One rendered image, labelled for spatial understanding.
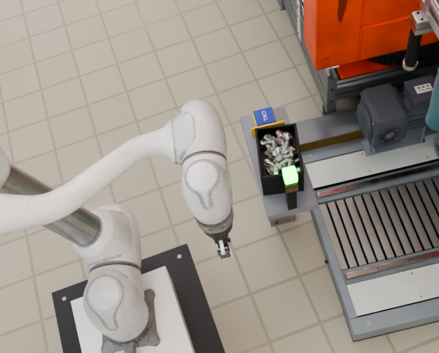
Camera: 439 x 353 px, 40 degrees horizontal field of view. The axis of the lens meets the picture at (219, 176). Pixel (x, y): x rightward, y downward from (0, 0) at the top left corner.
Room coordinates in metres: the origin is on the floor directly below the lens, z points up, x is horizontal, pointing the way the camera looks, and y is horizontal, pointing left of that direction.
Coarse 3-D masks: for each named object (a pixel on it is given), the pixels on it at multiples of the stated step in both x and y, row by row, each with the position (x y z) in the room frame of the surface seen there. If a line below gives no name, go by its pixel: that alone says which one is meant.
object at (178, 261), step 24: (144, 264) 0.97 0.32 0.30; (168, 264) 0.95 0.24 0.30; (192, 264) 0.93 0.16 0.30; (72, 288) 0.94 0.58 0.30; (192, 288) 0.84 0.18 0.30; (72, 312) 0.85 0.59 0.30; (192, 312) 0.76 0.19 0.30; (72, 336) 0.77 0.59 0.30; (192, 336) 0.68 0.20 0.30; (216, 336) 0.66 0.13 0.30
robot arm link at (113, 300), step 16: (96, 272) 0.81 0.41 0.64; (112, 272) 0.78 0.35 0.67; (128, 272) 0.79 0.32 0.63; (96, 288) 0.74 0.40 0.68; (112, 288) 0.73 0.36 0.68; (128, 288) 0.73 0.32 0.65; (96, 304) 0.70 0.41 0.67; (112, 304) 0.68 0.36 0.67; (128, 304) 0.69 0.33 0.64; (144, 304) 0.72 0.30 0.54; (96, 320) 0.67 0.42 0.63; (112, 320) 0.66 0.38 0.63; (128, 320) 0.66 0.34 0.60; (144, 320) 0.69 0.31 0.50; (112, 336) 0.65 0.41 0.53; (128, 336) 0.65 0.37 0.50
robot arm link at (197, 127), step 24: (192, 120) 0.86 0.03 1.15; (216, 120) 0.86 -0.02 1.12; (144, 144) 0.84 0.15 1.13; (168, 144) 0.83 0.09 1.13; (192, 144) 0.80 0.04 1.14; (216, 144) 0.80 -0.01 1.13; (96, 168) 0.80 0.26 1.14; (120, 168) 0.80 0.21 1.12; (72, 192) 0.75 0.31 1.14; (96, 192) 0.76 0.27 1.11; (0, 216) 0.72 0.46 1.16; (24, 216) 0.71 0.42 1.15; (48, 216) 0.71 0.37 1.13
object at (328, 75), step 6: (294, 0) 2.06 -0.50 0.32; (300, 0) 1.97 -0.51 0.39; (294, 6) 2.06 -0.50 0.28; (300, 6) 1.96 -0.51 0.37; (300, 12) 1.96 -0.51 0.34; (300, 18) 1.95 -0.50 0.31; (300, 24) 1.95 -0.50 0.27; (300, 30) 1.95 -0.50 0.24; (300, 36) 1.95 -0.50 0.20; (336, 66) 1.57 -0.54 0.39; (324, 72) 1.60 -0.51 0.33; (330, 72) 1.59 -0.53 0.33; (324, 78) 1.60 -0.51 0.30; (330, 78) 1.56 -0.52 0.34; (336, 78) 1.56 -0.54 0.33; (330, 84) 1.56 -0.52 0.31; (336, 84) 1.56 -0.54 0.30
